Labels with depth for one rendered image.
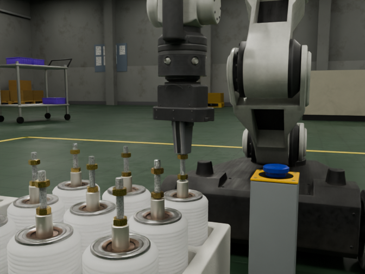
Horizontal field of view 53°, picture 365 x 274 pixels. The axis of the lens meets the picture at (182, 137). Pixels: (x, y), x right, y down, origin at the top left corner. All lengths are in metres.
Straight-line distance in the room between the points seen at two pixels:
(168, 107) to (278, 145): 0.54
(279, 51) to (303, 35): 10.43
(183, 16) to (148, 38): 11.72
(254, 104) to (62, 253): 0.63
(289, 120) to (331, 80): 5.08
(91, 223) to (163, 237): 0.12
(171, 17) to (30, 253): 0.40
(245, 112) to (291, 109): 0.12
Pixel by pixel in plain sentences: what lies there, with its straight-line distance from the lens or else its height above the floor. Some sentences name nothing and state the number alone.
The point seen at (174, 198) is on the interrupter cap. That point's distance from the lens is 0.67.
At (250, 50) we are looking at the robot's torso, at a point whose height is 0.54.
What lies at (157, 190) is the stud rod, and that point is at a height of 0.30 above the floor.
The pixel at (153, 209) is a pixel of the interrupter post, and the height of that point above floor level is 0.27.
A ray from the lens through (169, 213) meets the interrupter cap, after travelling 0.59.
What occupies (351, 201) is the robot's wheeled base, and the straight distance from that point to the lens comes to 0.97.
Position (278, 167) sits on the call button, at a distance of 0.58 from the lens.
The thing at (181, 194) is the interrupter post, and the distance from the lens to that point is 0.68.
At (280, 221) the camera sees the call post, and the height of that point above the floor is 0.25.
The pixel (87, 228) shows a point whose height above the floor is 0.23.
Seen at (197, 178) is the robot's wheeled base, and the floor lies 0.21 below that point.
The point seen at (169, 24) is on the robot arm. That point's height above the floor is 0.55.
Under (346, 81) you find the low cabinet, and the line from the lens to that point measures 6.08.
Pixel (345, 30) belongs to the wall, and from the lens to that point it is 11.37.
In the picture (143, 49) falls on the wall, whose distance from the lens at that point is 12.39.
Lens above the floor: 0.45
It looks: 7 degrees down
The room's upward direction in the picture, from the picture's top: straight up
